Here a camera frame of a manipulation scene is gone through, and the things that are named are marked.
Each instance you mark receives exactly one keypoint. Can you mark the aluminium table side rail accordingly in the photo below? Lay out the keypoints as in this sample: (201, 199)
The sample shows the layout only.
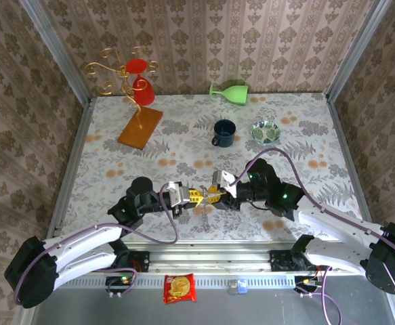
(70, 169)
(352, 169)

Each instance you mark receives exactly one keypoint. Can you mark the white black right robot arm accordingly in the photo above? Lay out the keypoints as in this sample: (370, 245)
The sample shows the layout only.
(336, 220)

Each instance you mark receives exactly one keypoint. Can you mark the red snack packet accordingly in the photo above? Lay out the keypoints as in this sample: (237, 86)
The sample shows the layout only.
(179, 287)

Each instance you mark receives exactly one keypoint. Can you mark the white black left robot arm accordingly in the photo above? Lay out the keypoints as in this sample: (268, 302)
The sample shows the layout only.
(82, 237)

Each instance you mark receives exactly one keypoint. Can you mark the small grey box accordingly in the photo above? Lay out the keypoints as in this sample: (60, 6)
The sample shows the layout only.
(232, 287)

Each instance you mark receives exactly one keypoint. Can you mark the control board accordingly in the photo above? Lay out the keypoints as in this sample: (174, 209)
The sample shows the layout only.
(300, 281)
(116, 281)

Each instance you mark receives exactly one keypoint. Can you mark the green wine glass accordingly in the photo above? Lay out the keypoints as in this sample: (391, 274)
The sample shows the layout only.
(236, 94)

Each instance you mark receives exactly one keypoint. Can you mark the small blue box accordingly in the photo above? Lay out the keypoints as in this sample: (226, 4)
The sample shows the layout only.
(242, 287)

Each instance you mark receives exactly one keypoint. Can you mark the left control board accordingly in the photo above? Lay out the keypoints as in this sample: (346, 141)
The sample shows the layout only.
(116, 281)

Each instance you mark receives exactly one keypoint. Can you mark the right control board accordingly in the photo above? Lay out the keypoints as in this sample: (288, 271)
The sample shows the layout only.
(300, 281)

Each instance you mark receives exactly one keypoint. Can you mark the long aluminium base rail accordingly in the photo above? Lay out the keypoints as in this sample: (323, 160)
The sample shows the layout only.
(210, 257)

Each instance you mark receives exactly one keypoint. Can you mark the dark blue mug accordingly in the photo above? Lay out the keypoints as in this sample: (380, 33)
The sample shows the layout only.
(227, 140)

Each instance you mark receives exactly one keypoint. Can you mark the aluminium corner post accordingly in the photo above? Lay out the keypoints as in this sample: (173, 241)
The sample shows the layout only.
(357, 47)
(57, 47)

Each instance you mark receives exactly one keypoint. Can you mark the red wine glass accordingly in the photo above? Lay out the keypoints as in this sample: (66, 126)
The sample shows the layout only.
(143, 94)

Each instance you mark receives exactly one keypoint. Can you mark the green leaf pattern bowl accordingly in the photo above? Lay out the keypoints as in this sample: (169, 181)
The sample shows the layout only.
(266, 132)

